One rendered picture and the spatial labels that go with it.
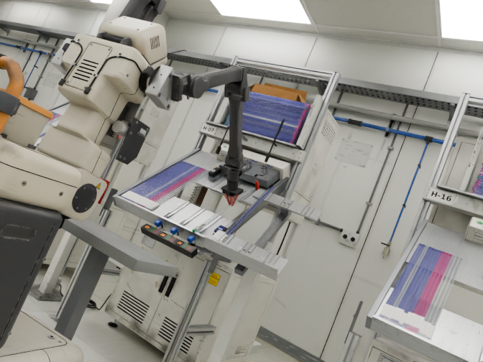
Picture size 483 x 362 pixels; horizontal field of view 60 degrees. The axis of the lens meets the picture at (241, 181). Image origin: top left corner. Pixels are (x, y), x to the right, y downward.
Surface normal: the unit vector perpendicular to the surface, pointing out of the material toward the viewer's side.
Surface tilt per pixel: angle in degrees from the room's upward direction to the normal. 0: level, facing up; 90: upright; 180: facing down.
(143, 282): 91
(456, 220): 90
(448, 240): 44
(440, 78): 90
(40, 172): 90
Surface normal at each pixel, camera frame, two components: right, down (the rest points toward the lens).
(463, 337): -0.04, -0.85
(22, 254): 0.87, 0.33
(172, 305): -0.44, -0.29
